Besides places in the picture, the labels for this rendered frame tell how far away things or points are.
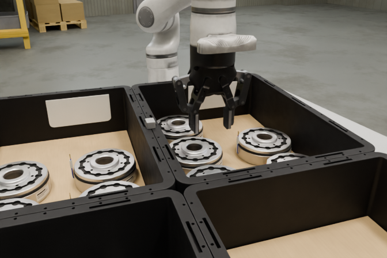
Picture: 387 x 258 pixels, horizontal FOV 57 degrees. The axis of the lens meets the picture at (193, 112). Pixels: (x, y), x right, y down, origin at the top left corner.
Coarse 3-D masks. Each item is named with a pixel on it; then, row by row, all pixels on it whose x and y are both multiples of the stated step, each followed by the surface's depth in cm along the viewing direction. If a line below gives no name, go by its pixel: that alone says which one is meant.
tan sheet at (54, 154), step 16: (32, 144) 74; (48, 144) 74; (64, 144) 74; (80, 144) 74; (96, 144) 74; (112, 144) 74; (128, 144) 74; (0, 160) 68; (16, 160) 68; (32, 160) 68; (48, 160) 68; (64, 160) 68; (64, 176) 63; (64, 192) 59; (80, 192) 59
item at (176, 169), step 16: (288, 96) 71; (144, 112) 64; (320, 112) 64; (160, 128) 58; (336, 128) 58; (160, 144) 53; (368, 144) 53; (176, 160) 49; (288, 160) 49; (304, 160) 49; (320, 160) 49; (176, 176) 45; (208, 176) 45; (224, 176) 45
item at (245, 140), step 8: (256, 128) 73; (264, 128) 73; (240, 136) 70; (248, 136) 70; (280, 136) 70; (288, 136) 70; (240, 144) 68; (248, 144) 68; (256, 144) 67; (272, 144) 67; (280, 144) 67; (288, 144) 67; (256, 152) 65; (264, 152) 65; (272, 152) 65; (280, 152) 65
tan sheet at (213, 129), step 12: (204, 120) 85; (216, 120) 85; (240, 120) 85; (252, 120) 85; (204, 132) 79; (216, 132) 79; (228, 132) 79; (228, 144) 74; (228, 156) 69; (240, 168) 65
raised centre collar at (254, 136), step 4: (256, 132) 70; (260, 132) 71; (264, 132) 71; (268, 132) 70; (252, 136) 69; (256, 136) 69; (272, 136) 69; (276, 136) 69; (256, 140) 68; (260, 140) 68; (264, 140) 68; (268, 140) 68; (272, 140) 68; (276, 140) 68; (264, 144) 67; (268, 144) 67
